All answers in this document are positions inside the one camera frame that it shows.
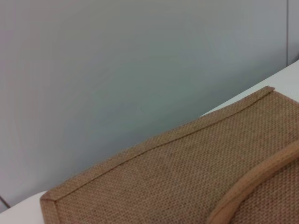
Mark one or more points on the brown jute handbag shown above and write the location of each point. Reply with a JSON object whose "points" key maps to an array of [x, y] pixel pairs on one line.
{"points": [[163, 175]]}

